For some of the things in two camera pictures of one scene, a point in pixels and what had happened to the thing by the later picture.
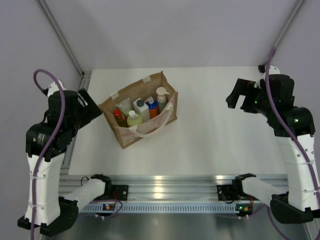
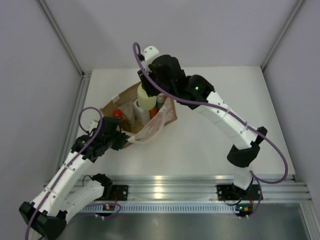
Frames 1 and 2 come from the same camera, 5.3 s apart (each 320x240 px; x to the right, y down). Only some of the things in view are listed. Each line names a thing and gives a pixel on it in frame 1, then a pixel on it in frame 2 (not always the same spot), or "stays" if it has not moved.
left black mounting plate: [120, 192] stays
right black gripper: [244, 88] → [146, 84]
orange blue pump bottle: [153, 106] stays
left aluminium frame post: [61, 38] stays
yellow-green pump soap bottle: [134, 119] → [145, 102]
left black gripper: [90, 111] → [122, 140]
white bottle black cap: [141, 107] stays
